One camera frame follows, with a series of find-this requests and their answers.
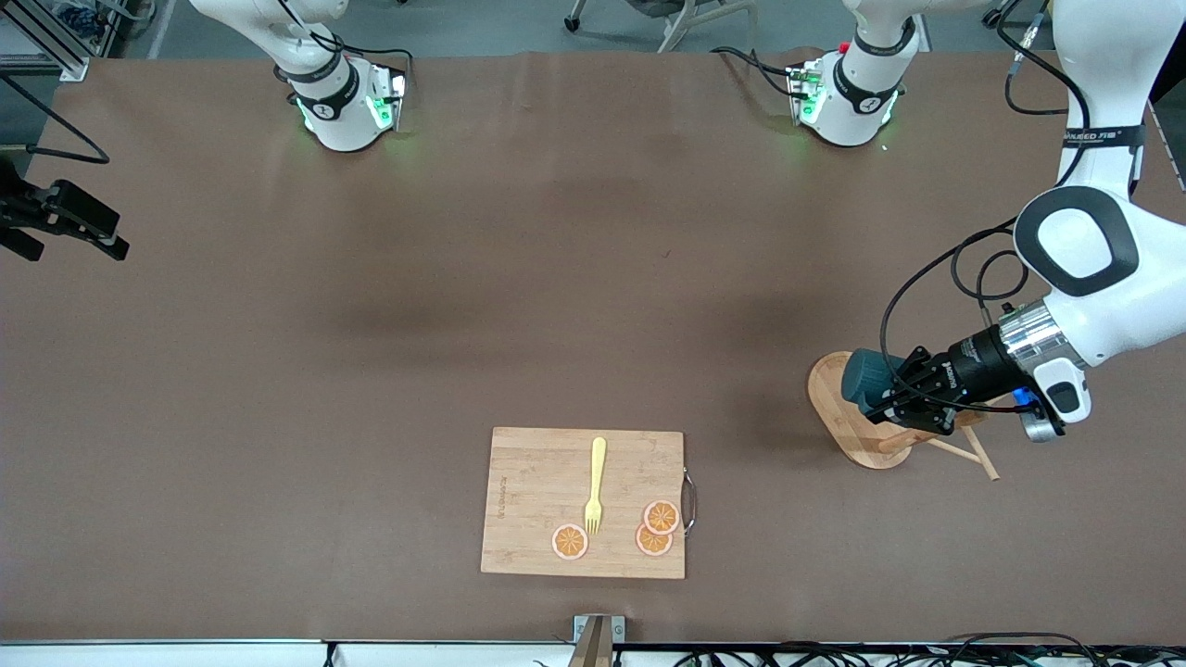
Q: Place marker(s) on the grey chair base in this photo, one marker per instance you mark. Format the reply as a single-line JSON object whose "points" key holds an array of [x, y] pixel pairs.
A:
{"points": [[681, 28]]}

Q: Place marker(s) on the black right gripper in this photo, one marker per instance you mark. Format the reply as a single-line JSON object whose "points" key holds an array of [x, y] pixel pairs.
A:
{"points": [[23, 212]]}

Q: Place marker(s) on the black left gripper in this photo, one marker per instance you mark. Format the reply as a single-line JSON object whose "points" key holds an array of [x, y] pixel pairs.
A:
{"points": [[975, 364]]}

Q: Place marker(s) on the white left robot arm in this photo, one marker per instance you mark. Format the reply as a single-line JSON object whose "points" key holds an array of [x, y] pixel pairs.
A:
{"points": [[1140, 296]]}

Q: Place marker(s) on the wooden mug tree rack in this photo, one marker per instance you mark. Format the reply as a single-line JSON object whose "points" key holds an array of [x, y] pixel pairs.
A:
{"points": [[852, 435]]}

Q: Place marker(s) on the yellow plastic fork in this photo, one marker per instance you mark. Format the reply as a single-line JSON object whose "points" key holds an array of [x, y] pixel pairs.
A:
{"points": [[597, 472]]}

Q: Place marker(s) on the aluminium frame profile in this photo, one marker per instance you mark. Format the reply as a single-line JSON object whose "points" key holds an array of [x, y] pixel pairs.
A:
{"points": [[46, 65]]}

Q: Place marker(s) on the white table edge rail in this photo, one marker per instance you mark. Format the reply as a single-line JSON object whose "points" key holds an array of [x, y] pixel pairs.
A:
{"points": [[185, 656]]}

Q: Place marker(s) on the teal mug with yellow inside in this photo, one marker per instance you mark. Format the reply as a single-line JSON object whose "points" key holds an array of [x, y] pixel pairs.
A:
{"points": [[866, 375]]}

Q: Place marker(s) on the grey metal bracket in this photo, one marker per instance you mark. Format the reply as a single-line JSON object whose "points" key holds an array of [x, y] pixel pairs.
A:
{"points": [[616, 628]]}

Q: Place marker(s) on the orange slice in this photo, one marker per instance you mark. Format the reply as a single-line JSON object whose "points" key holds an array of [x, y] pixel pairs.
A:
{"points": [[650, 545], [662, 516], [570, 542]]}

